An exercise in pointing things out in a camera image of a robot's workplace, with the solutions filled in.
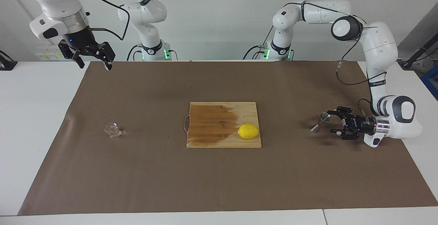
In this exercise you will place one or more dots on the small clear glass cup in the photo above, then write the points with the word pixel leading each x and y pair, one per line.
pixel 112 130

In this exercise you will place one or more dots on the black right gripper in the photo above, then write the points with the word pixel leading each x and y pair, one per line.
pixel 82 40

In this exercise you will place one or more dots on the steel double jigger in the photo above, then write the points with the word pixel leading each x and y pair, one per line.
pixel 323 117

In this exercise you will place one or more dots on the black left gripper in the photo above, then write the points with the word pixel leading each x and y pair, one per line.
pixel 366 125

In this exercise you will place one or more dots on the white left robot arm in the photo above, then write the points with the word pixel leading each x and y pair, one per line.
pixel 379 43

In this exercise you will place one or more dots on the black stand pole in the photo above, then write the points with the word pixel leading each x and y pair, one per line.
pixel 419 52

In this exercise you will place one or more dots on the grey plastic bag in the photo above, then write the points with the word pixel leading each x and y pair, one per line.
pixel 419 66

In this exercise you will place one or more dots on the wooden cutting board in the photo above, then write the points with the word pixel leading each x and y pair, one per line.
pixel 212 122

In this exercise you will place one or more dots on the yellow lemon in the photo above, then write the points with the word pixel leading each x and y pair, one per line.
pixel 248 131

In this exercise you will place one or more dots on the brown paper table mat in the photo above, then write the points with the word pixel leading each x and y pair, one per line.
pixel 137 177

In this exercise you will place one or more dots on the black table clamp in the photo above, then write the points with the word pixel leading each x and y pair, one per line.
pixel 7 64

